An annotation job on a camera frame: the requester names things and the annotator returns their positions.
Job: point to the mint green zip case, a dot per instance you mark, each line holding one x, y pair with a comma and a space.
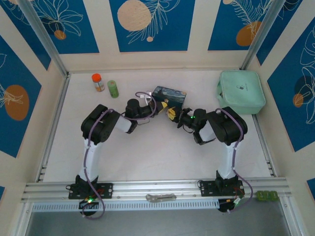
240, 92

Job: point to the green connector block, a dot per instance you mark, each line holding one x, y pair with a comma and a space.
267, 196

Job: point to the orange capped small bottle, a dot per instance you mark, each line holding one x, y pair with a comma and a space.
98, 82

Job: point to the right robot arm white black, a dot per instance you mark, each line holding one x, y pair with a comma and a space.
227, 157

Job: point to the starry night print box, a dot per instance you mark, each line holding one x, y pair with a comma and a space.
172, 96

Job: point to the small silver metal bracket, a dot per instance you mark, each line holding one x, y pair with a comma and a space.
161, 197

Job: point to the aluminium corner post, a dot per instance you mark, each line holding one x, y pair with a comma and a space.
41, 37
263, 34

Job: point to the black left controller with LED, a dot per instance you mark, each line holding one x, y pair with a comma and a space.
88, 204

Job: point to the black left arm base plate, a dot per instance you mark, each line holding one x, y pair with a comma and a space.
105, 190

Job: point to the grey metal panel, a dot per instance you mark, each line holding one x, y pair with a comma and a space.
157, 223

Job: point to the black right controller box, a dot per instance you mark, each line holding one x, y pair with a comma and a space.
225, 205

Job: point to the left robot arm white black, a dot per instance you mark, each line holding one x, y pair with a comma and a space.
92, 157

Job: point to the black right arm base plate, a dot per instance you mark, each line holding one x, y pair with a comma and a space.
208, 188

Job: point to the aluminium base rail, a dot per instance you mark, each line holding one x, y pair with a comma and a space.
157, 188

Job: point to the aluminium table side rail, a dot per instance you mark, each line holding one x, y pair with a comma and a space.
55, 123
264, 147

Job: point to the green cylindrical can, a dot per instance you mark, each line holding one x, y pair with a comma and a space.
113, 88

